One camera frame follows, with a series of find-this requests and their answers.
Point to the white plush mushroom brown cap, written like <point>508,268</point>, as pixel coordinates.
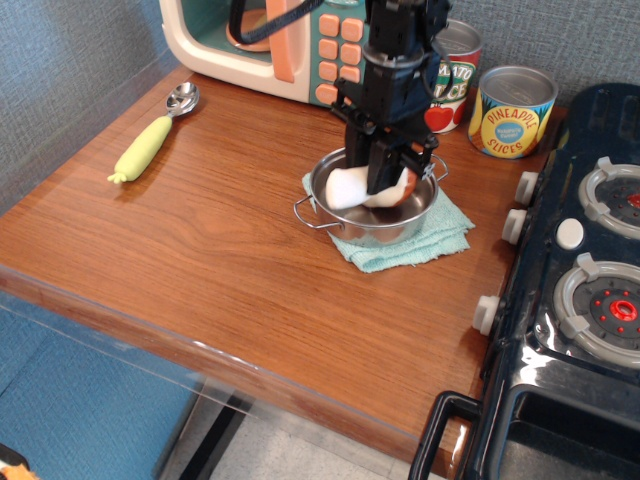
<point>347,188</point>

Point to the orange plush toy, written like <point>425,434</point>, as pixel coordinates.
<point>17,472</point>

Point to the teal toy microwave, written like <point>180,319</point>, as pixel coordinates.
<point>300,62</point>

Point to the black toy stove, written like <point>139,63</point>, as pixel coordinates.
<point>561,372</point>

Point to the small steel pot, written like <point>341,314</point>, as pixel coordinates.
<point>363,226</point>

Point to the pineapple slices can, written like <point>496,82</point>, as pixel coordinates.
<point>511,111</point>

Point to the teal folded cloth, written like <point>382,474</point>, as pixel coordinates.
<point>443,234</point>

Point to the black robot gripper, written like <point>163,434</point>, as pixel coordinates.
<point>402,57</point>

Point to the spoon with green handle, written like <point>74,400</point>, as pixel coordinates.
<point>138,156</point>

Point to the tomato sauce can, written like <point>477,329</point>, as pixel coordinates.
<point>463,44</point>

